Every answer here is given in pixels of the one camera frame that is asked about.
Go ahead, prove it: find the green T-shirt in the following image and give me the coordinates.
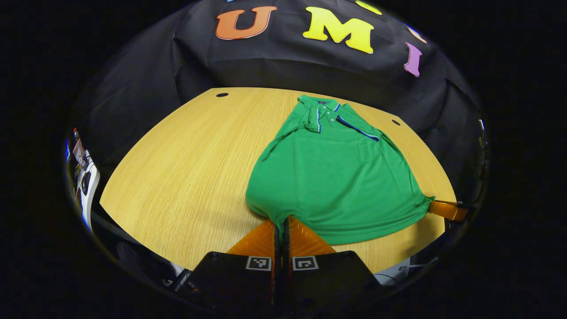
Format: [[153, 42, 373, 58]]
[[245, 94, 435, 245]]

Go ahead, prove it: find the white side desk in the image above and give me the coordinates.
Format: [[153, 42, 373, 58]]
[[73, 148, 101, 234]]

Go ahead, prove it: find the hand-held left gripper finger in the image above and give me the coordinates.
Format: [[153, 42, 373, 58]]
[[186, 218, 280, 311], [283, 216, 384, 311]]

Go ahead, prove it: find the black backdrop cloth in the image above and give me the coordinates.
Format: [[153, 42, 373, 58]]
[[73, 0, 488, 195]]

